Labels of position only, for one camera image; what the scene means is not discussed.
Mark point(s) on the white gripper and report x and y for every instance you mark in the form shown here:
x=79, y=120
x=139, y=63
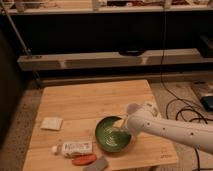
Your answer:
x=133, y=124

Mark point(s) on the green ceramic bowl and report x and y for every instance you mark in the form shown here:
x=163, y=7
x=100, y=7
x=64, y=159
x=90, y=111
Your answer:
x=109, y=138

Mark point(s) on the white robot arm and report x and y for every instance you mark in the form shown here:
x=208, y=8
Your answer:
x=199, y=136

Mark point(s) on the grey sponge block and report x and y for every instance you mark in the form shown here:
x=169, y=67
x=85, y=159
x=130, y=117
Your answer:
x=99, y=165

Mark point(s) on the orange carrot toy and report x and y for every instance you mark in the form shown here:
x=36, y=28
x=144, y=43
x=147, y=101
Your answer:
x=84, y=160

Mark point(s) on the wooden table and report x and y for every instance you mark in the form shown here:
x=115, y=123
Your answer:
x=81, y=107

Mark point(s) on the white lying bottle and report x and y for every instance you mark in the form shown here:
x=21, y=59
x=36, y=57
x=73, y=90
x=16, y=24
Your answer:
x=70, y=149

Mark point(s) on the white square napkin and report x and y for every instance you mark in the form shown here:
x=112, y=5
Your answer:
x=51, y=123

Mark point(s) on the black object on shelf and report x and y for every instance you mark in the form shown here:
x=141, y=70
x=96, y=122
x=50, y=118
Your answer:
x=131, y=53

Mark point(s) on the dark box on floor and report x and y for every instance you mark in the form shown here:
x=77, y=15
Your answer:
x=207, y=102

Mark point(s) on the grey metal shelf rack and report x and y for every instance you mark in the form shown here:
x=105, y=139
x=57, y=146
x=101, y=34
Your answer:
x=88, y=43

